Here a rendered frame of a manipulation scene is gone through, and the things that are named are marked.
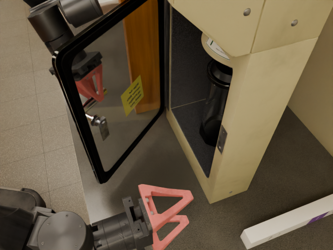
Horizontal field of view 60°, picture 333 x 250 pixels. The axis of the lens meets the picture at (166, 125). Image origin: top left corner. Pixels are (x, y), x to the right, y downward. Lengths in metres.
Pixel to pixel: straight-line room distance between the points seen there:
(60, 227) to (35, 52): 2.69
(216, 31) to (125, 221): 0.29
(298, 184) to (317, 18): 0.53
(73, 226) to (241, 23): 0.32
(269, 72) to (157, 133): 0.51
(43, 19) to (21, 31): 2.82
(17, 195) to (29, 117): 0.82
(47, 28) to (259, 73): 0.37
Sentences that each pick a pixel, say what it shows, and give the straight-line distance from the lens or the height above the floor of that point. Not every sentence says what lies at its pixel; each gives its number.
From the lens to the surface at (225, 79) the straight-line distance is 0.62.
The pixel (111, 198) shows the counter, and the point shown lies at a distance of 0.79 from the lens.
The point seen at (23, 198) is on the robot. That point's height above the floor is 0.24.
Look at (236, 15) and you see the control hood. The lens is 0.36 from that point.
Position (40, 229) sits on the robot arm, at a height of 1.30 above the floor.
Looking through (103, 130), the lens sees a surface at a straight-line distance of 0.61.
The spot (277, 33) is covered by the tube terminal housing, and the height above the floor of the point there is 1.43.
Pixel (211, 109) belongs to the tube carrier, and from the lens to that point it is 0.69.
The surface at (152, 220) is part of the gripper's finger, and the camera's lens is 0.41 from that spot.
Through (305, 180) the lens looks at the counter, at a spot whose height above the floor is 0.94.
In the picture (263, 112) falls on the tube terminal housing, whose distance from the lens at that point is 0.53.
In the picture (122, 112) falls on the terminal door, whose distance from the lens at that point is 0.67.
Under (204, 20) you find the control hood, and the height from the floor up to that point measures 1.48.
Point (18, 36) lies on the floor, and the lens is 3.32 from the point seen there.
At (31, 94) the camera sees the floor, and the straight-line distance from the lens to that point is 2.58.
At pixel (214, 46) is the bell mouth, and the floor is 1.33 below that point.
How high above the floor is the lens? 1.65
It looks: 51 degrees down
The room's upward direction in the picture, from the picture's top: straight up
